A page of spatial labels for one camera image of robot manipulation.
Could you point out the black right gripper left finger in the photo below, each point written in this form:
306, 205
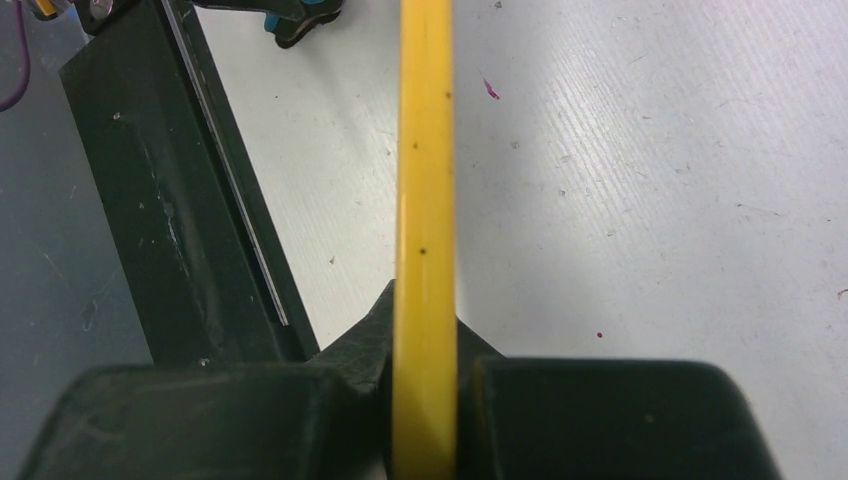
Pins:
326, 418

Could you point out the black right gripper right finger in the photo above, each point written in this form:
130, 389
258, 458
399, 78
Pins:
557, 418

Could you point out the yellow framed whiteboard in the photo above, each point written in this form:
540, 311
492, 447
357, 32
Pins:
424, 399

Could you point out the blue whiteboard eraser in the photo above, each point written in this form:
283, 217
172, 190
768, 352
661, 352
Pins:
290, 20

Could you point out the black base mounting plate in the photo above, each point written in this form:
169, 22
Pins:
208, 276

